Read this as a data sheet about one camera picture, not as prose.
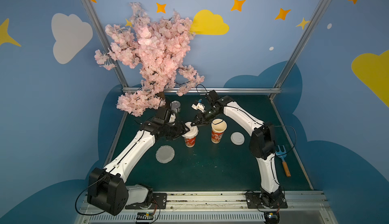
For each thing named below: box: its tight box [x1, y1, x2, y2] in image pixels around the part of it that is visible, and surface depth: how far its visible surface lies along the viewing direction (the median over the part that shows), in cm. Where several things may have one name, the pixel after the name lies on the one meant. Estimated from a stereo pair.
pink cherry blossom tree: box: [94, 2, 205, 117], surface depth 77 cm
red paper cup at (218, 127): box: [211, 118, 228, 144], surface depth 86 cm
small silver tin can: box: [170, 100, 181, 114], surface depth 111 cm
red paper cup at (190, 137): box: [181, 121, 199, 148], surface depth 82 cm
